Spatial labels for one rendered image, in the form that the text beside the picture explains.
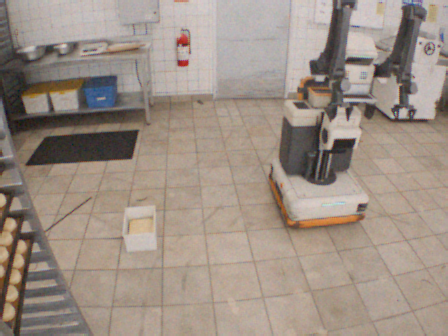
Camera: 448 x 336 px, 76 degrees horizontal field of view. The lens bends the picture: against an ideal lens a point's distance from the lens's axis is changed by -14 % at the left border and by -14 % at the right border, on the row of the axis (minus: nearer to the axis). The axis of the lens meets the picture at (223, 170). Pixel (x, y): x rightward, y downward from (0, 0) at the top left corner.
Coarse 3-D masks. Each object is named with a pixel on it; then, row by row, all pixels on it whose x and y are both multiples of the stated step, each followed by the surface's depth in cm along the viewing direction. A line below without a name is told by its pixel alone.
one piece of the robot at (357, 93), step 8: (352, 88) 184; (360, 88) 185; (368, 88) 185; (344, 96) 182; (352, 96) 183; (360, 96) 184; (368, 96) 185; (352, 104) 191; (368, 104) 183; (336, 112) 184; (368, 112) 192
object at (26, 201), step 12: (0, 108) 74; (0, 120) 74; (0, 144) 77; (12, 144) 81; (12, 180) 84; (24, 180) 87; (24, 204) 89; (36, 216) 93; (36, 228) 94; (48, 264) 103; (60, 276) 107
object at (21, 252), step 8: (24, 240) 93; (24, 248) 89; (16, 256) 84; (24, 256) 87; (16, 264) 82; (24, 264) 85; (16, 272) 79; (16, 280) 78; (8, 288) 74; (16, 288) 77; (8, 296) 72; (16, 296) 74; (8, 304) 70; (16, 304) 73; (8, 312) 68; (16, 312) 70; (8, 320) 68
